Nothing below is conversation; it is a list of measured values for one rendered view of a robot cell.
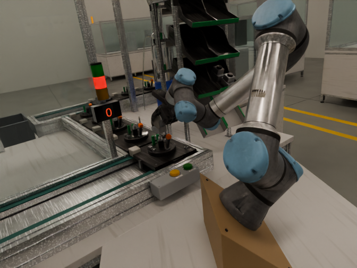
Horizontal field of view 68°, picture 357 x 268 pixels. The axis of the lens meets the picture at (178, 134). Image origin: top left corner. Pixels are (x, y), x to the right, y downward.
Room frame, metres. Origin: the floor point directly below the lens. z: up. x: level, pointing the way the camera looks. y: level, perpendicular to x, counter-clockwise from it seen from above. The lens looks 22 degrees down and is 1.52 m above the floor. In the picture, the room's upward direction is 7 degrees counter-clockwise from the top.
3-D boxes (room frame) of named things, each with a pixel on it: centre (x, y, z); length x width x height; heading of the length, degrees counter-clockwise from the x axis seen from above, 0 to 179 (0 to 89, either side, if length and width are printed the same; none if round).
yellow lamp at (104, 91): (1.16, 0.31, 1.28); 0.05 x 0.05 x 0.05
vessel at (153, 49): (2.18, 0.07, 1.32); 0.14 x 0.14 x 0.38
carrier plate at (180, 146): (1.18, 0.09, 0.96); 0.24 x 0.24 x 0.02; 36
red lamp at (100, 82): (1.16, 0.31, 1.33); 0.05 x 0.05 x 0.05
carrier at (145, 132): (1.39, 0.24, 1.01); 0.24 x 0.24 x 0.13; 36
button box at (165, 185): (0.95, 0.03, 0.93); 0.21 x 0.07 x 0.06; 126
